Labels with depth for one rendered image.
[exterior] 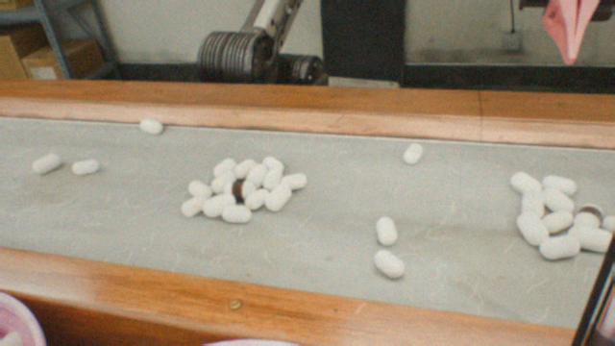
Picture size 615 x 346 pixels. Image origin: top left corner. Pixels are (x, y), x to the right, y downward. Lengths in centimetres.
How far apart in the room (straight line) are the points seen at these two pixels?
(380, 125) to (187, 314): 37
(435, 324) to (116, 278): 28
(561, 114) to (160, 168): 53
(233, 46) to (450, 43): 182
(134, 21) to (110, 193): 251
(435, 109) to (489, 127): 8
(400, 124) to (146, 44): 257
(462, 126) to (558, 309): 29
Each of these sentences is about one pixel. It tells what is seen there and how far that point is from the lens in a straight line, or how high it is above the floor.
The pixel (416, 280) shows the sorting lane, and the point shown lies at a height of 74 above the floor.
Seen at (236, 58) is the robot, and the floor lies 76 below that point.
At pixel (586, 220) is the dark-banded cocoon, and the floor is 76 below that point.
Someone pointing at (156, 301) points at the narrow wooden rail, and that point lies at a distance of 42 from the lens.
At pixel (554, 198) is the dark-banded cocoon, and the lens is 53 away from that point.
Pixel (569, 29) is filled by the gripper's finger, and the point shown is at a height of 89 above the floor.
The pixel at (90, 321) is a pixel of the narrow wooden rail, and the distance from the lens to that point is 46.
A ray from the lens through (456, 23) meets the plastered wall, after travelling 259.
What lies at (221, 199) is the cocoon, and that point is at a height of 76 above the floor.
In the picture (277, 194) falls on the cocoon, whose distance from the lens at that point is 51.
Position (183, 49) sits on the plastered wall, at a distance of 299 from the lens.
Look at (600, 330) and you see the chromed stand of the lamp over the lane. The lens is 28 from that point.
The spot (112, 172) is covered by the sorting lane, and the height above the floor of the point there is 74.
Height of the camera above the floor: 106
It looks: 34 degrees down
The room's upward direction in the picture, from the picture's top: 6 degrees counter-clockwise
